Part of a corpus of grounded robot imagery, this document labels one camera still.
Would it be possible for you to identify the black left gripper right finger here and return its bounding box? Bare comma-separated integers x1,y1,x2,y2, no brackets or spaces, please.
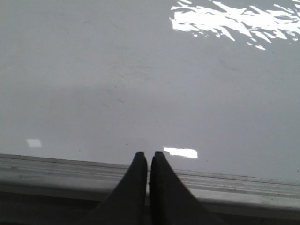
149,151,225,225

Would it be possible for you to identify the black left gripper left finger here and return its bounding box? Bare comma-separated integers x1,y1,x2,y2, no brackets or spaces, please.
79,152,148,225

